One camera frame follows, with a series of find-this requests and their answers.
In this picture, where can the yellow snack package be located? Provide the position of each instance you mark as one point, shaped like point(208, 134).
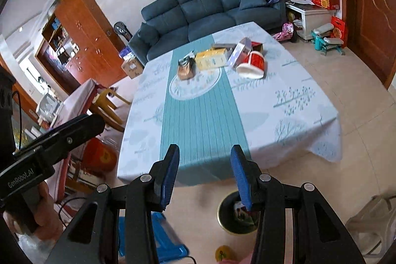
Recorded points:
point(212, 59)

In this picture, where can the grey box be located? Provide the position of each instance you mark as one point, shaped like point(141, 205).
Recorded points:
point(222, 46)

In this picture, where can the leaf print tablecloth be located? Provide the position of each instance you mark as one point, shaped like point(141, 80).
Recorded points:
point(278, 115)

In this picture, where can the cardboard box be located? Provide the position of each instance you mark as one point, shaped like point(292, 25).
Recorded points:
point(132, 67)

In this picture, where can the red bucket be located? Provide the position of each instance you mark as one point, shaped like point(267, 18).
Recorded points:
point(99, 155)

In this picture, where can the teal grey stepper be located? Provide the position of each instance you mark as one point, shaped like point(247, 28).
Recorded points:
point(328, 41)

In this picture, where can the person's right leg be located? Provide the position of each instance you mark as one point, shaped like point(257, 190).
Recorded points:
point(246, 260)

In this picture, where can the wooden cabinet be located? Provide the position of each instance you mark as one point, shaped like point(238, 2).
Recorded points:
point(89, 32)

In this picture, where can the white blue carton box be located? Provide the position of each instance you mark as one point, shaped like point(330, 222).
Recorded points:
point(239, 50)

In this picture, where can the blue plastic stool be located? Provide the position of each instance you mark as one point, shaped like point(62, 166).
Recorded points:
point(164, 239)

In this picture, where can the white plastic chair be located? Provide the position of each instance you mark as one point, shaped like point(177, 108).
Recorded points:
point(371, 220)

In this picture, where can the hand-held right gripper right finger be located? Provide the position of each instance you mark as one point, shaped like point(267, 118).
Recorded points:
point(243, 180)

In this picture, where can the red gift bag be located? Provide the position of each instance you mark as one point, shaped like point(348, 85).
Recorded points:
point(338, 30)

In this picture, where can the black yellow-rimmed trash bin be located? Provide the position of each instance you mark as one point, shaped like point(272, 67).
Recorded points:
point(229, 217)

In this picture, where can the black standing fan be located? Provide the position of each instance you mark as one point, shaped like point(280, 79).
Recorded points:
point(121, 29)

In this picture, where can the purple white package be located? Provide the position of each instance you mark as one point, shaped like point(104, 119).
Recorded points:
point(126, 52)

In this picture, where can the person's left hand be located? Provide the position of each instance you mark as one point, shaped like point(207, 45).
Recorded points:
point(48, 220)

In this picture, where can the white brown snack packet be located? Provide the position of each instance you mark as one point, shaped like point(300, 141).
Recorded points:
point(186, 69)

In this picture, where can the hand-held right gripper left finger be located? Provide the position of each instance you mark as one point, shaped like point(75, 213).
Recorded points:
point(169, 177)

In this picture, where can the white side table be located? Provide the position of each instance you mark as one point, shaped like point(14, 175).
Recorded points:
point(315, 19)

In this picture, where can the yellow plastic stool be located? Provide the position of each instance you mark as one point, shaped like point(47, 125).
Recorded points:
point(105, 98)

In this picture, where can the red carton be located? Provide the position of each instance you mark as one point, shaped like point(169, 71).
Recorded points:
point(257, 46)

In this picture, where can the brown covered dining table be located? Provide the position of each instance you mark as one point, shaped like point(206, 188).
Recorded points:
point(77, 103)

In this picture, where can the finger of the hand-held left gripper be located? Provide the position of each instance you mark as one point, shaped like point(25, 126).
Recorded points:
point(77, 129)

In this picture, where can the wooden door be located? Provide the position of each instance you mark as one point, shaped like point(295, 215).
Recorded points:
point(371, 19)

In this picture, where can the yellow slipper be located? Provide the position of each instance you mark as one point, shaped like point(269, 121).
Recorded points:
point(224, 253)

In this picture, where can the red white paper cup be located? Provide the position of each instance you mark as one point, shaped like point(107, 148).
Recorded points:
point(252, 63)

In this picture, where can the white plastic basket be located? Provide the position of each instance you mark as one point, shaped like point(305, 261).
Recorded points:
point(48, 106)

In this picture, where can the dark blue sofa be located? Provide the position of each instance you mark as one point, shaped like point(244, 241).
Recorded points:
point(204, 13)

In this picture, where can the pink patterned bag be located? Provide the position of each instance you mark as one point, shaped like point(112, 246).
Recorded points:
point(286, 30)

